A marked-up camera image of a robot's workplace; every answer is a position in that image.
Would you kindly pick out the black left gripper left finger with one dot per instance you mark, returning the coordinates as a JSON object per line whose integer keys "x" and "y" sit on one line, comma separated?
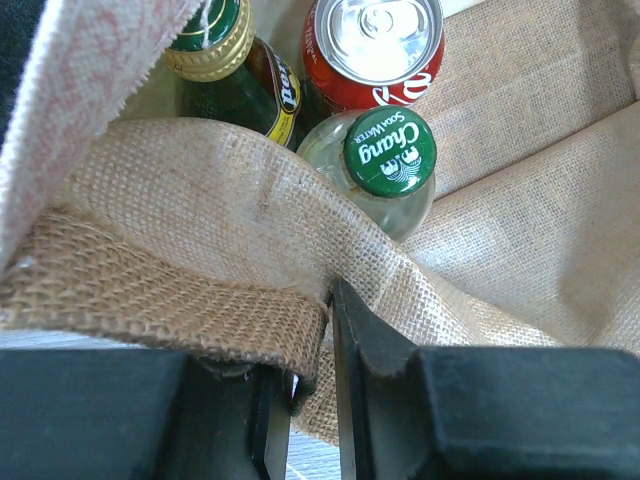
{"x": 141, "y": 414}

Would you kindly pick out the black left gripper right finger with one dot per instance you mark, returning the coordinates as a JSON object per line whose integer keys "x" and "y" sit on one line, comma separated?
{"x": 478, "y": 412}

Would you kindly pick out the tan jute canvas bag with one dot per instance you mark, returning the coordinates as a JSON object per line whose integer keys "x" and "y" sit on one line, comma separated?
{"x": 122, "y": 218}

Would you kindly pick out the clear soda water bottle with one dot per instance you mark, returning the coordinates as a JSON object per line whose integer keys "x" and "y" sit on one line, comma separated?
{"x": 383, "y": 159}

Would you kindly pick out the red cola can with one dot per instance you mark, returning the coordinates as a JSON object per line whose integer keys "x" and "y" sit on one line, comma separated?
{"x": 365, "y": 54}

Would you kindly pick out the dark green glass bottle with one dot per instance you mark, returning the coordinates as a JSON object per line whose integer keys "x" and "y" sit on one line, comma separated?
{"x": 229, "y": 74}

